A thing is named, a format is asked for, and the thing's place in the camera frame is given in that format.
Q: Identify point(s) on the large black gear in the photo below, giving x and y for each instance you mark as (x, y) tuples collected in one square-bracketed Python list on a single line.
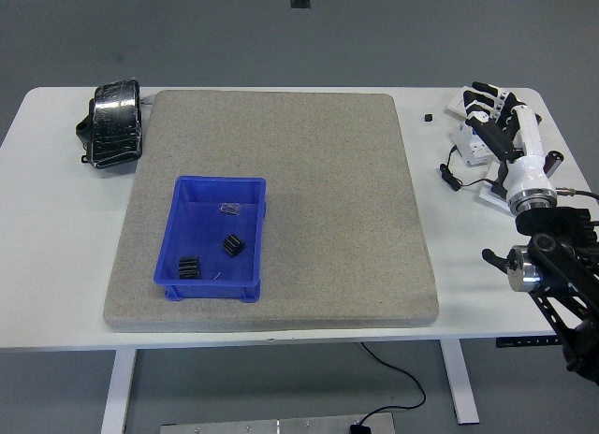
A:
[(188, 267)]

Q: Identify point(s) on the white table leg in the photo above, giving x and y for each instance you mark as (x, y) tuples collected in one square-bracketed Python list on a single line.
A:
[(461, 387), (117, 392)]

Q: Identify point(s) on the black power adapter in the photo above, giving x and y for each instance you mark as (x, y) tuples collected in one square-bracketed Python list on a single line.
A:
[(497, 183)]

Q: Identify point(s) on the black floor marker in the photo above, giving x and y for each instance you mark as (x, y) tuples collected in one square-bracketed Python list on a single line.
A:
[(300, 3)]

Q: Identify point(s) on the small black cube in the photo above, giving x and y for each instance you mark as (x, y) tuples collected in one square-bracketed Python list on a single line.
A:
[(428, 117)]

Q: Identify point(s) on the black table control panel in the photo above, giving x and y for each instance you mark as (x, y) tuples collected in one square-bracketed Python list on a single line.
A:
[(524, 342)]

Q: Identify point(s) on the grey-brown mat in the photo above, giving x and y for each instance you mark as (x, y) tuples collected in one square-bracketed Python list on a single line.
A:
[(304, 149)]

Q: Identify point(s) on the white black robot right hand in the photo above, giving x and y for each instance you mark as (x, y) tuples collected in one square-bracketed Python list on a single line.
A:
[(526, 172)]

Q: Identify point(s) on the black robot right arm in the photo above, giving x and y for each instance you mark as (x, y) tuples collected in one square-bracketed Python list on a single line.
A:
[(557, 265)]

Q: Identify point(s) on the small clear plastic bag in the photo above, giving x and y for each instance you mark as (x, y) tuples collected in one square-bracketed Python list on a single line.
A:
[(229, 209)]

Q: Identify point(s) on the white wall switch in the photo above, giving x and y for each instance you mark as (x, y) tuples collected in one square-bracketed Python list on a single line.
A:
[(455, 107)]

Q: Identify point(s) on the small black gear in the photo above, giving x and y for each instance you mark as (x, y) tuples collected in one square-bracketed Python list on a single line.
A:
[(232, 245)]

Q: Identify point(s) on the blue plastic box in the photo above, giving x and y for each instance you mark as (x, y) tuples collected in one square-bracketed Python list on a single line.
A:
[(201, 228)]

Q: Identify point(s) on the dark cylindrical capacitor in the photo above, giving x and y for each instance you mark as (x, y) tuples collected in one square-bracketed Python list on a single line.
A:
[(554, 162)]

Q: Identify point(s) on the metal floor plate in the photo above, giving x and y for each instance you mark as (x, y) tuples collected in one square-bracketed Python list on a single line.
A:
[(234, 428)]

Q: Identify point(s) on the black floor plug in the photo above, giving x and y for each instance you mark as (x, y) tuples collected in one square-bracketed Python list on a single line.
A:
[(358, 428)]

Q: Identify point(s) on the flat white box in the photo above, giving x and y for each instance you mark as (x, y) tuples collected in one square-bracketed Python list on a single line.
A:
[(489, 198)]

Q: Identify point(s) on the white circuit breaker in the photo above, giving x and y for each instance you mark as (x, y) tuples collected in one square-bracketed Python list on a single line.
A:
[(468, 149)]

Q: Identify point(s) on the black wrapped device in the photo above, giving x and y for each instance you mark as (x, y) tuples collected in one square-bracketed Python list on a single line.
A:
[(114, 125)]

